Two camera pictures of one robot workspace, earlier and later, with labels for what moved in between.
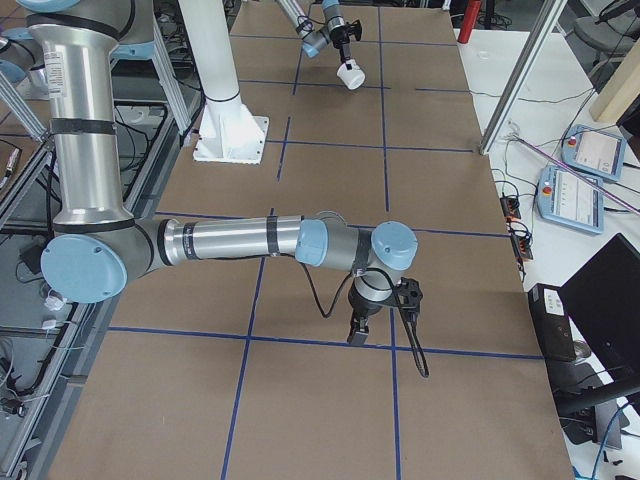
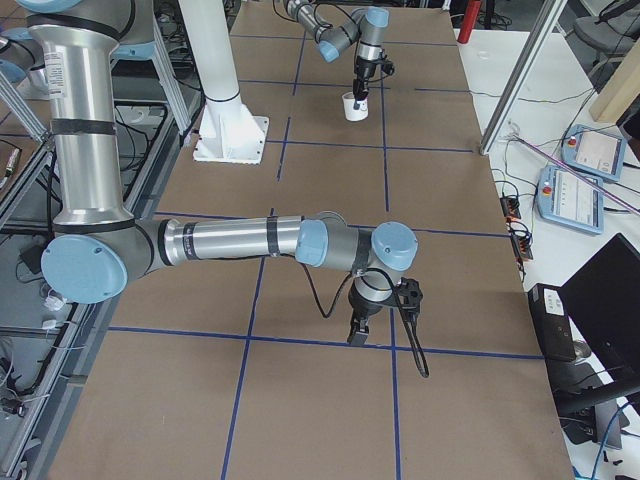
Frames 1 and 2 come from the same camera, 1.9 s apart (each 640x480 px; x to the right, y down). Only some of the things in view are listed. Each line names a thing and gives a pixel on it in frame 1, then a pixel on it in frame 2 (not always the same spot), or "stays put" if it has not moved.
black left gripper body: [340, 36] -> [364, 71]
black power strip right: [523, 247] stays put
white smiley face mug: [353, 78] -> [352, 114]
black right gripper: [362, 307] stays put
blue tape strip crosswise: [313, 342] stays put
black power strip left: [510, 207] stays put
